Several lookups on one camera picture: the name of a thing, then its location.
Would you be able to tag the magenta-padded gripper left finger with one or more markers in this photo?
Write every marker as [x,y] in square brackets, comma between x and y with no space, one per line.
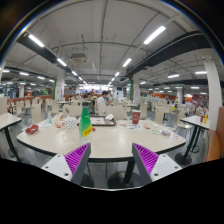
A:
[61,166]

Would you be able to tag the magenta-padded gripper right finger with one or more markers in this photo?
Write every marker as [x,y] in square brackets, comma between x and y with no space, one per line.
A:
[160,166]

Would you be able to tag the green drink bottle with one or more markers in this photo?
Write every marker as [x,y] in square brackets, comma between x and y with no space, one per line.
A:
[85,121]

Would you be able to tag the clear plastic wrappers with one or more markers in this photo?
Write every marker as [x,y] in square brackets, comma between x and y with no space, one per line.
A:
[165,132]

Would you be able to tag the small red packet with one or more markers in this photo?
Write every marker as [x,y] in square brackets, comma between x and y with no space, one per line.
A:
[32,129]

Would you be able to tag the small clear teal bottle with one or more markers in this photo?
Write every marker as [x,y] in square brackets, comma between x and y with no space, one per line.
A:
[50,119]

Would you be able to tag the flat round red coaster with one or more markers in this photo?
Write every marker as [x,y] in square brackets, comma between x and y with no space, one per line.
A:
[94,129]

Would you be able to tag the printed paper flyer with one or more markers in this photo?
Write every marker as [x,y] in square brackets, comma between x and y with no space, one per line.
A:
[128,126]

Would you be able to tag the red paper cup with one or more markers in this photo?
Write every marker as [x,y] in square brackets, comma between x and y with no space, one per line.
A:
[136,117]

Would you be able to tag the dark brown food tray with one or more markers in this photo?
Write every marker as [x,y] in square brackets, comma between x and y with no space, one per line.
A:
[100,124]

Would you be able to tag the white table with round base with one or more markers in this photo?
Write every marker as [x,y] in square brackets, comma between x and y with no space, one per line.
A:
[196,120]

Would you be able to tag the printed paper tray liner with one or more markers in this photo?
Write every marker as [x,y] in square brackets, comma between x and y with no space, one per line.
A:
[100,120]

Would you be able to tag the beige dining chairs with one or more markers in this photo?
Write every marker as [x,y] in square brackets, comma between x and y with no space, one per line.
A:
[36,111]

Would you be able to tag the orange bench seat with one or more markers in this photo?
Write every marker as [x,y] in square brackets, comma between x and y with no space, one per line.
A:
[216,140]

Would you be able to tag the red sauce bottle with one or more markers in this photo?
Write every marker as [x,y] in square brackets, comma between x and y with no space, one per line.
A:
[201,118]

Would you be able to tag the yellow sauce bottle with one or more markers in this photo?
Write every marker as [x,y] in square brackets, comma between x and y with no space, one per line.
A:
[206,118]

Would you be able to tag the crumpled white napkin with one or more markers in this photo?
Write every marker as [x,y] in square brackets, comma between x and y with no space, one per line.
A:
[109,117]

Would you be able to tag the white table with black leg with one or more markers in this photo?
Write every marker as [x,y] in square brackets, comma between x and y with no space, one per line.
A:
[6,120]

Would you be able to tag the person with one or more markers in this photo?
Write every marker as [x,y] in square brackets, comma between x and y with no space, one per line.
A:
[101,103]

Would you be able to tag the ceiling air conditioner unit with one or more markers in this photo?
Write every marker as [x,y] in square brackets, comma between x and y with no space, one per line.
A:
[78,59]

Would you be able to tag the ceiling lights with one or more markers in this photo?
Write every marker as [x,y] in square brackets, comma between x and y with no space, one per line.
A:
[154,34]

